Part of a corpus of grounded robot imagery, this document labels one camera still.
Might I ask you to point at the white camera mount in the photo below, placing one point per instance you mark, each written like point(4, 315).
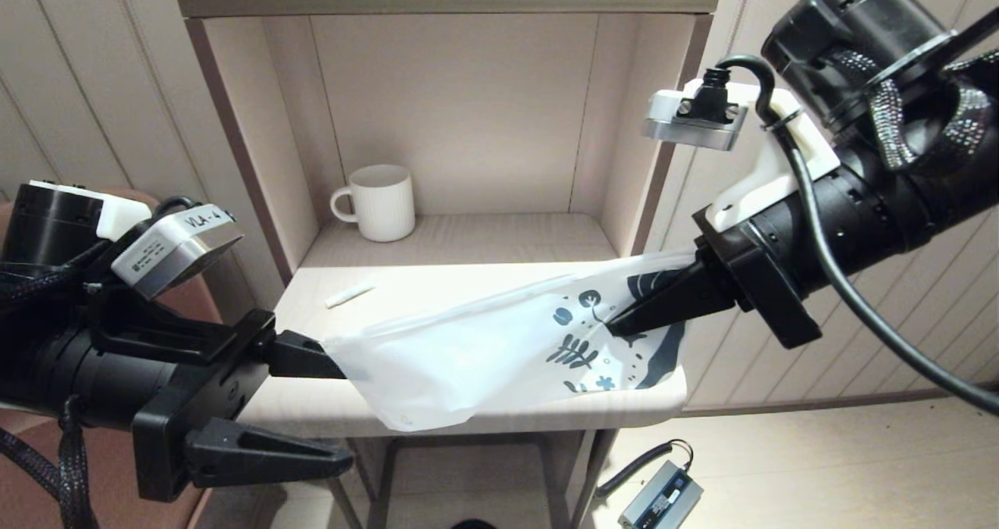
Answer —
point(125, 217)
point(773, 178)

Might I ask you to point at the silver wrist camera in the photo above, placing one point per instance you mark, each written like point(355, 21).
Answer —
point(687, 135)
point(179, 252)

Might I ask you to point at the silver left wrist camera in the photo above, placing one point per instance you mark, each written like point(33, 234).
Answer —
point(179, 252)

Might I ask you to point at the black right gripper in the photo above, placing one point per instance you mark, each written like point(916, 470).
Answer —
point(773, 303)

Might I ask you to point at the black braided left arm sleeve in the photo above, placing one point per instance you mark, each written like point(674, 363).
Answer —
point(70, 474)

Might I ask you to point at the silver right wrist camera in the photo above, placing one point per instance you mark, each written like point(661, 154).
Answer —
point(687, 135)

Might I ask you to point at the small white stick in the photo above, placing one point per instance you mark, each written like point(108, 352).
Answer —
point(349, 296)

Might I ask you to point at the pink upholstered chair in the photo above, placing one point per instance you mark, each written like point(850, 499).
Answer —
point(156, 518)

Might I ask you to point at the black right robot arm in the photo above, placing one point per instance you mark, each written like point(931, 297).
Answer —
point(858, 209)

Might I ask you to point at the white ribbed ceramic mug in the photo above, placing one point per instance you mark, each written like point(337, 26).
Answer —
point(386, 201)

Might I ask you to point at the white floral zip pouch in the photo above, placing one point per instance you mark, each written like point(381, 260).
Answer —
point(468, 357)

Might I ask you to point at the grey power adapter box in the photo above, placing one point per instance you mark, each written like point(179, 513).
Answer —
point(659, 502)

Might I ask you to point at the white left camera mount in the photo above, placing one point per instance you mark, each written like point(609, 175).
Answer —
point(125, 217)

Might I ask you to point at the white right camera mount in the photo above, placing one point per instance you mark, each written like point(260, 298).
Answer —
point(773, 178)

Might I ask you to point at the black braided arm sleeve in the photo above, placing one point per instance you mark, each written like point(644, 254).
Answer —
point(70, 474)
point(897, 131)

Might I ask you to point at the black braided right arm sleeve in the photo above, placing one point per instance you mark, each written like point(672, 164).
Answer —
point(897, 131)

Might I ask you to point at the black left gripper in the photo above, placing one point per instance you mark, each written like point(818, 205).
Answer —
point(211, 388)

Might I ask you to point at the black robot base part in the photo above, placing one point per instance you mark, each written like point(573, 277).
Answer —
point(474, 525)

